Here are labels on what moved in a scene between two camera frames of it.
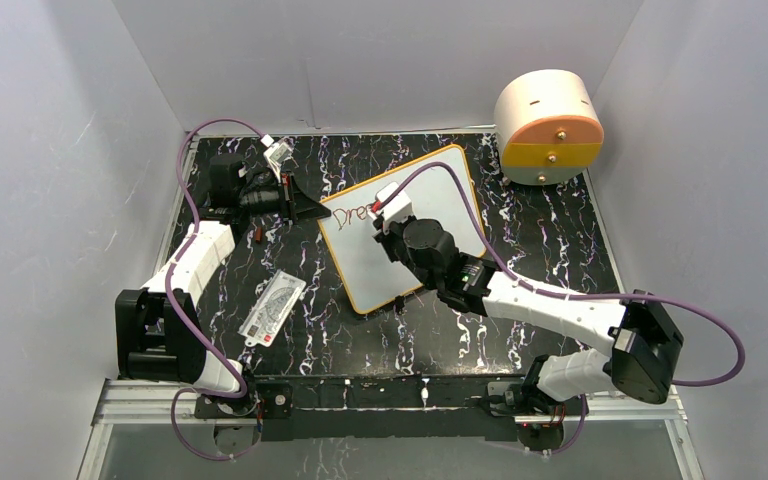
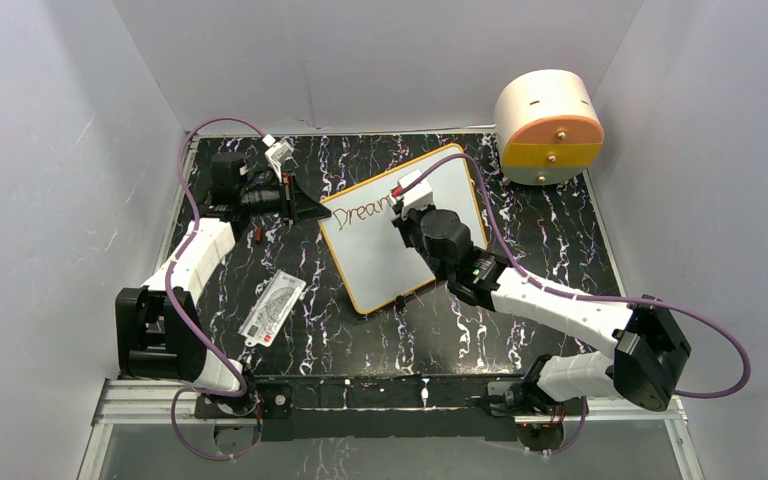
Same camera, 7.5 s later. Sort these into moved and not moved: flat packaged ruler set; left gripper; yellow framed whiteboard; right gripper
Moved: right gripper
Not moved: yellow framed whiteboard; flat packaged ruler set; left gripper
